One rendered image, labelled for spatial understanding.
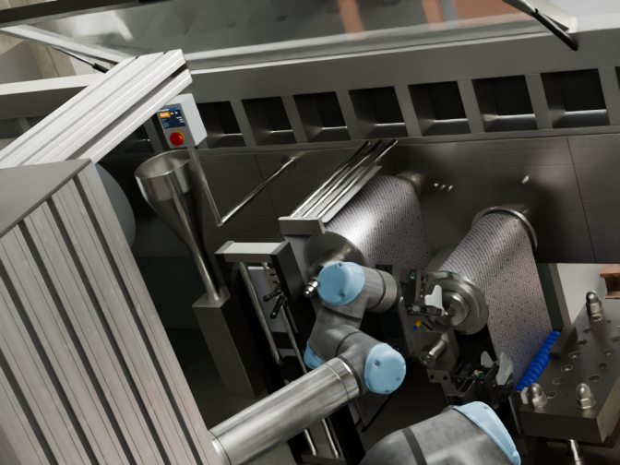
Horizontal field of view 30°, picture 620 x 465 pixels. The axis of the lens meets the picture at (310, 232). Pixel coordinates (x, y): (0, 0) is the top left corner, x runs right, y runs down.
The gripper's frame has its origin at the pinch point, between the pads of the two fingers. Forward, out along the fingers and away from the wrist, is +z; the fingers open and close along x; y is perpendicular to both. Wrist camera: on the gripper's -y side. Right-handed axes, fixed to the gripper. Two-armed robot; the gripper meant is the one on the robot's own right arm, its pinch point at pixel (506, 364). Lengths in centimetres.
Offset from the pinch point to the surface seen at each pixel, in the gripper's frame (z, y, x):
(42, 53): 268, -8, 407
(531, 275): 18.8, 9.2, -0.3
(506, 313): 5.0, 9.0, -0.2
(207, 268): 7, 17, 76
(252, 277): -13, 27, 44
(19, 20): -10, 87, 83
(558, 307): 30.3, -6.5, 1.8
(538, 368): 6.9, -5.6, -3.0
